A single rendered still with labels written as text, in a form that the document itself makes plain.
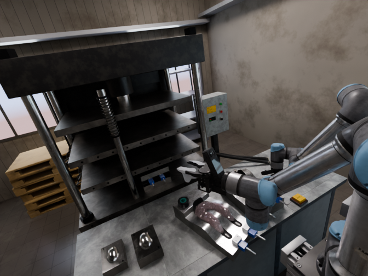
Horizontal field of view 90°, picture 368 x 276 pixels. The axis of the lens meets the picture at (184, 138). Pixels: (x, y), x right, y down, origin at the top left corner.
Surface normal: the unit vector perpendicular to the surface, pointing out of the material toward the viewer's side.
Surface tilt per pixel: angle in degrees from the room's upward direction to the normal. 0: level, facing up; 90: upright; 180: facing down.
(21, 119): 90
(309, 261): 0
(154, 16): 90
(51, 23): 90
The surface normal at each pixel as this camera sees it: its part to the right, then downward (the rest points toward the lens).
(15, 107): 0.45, 0.29
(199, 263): -0.16, -0.90
